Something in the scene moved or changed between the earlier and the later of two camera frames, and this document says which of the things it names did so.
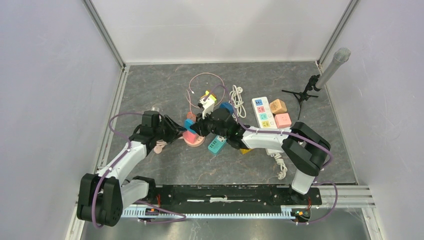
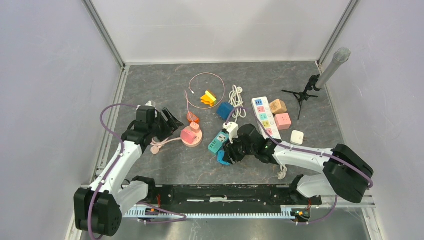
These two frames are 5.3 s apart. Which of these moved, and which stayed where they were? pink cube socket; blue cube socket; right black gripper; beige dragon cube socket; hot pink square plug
Moved: right black gripper
Stayed: pink cube socket; blue cube socket; hot pink square plug; beige dragon cube socket
